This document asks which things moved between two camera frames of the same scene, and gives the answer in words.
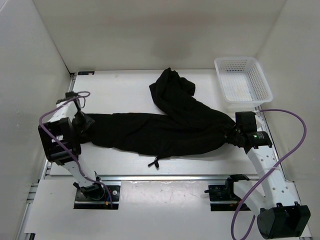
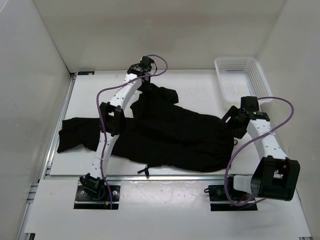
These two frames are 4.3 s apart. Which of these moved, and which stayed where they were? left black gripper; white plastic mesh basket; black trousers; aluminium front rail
Moved: left black gripper; black trousers
Stayed: white plastic mesh basket; aluminium front rail
